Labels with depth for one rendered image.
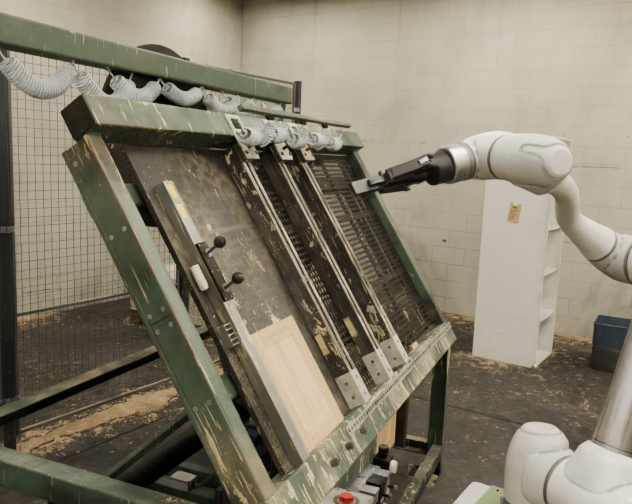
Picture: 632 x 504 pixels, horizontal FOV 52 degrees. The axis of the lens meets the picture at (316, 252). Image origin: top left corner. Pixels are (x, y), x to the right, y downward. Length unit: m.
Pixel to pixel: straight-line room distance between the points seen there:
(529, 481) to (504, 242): 4.32
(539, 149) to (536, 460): 0.86
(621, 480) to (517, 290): 4.39
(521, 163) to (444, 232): 6.36
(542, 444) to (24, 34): 1.99
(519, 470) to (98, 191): 1.37
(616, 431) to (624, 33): 5.90
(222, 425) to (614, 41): 6.23
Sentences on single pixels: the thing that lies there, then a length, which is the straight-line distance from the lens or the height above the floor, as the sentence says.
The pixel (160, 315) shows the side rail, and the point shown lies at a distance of 1.81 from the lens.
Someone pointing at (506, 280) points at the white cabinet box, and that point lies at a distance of 6.09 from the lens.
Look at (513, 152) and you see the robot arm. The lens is 1.44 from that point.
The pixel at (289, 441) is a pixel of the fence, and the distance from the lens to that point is 2.00.
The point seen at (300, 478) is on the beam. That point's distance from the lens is 1.96.
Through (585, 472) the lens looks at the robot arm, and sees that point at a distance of 1.79.
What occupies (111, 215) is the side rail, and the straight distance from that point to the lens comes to 1.87.
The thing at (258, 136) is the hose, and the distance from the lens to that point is 2.36.
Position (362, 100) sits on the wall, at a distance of 8.28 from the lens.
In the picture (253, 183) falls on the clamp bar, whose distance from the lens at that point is 2.45.
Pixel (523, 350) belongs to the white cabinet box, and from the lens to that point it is 6.17.
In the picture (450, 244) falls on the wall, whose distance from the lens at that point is 7.75.
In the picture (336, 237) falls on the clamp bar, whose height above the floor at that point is 1.44.
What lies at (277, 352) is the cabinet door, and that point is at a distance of 2.15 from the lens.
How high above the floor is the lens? 1.80
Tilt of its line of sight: 8 degrees down
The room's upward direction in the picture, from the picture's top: 2 degrees clockwise
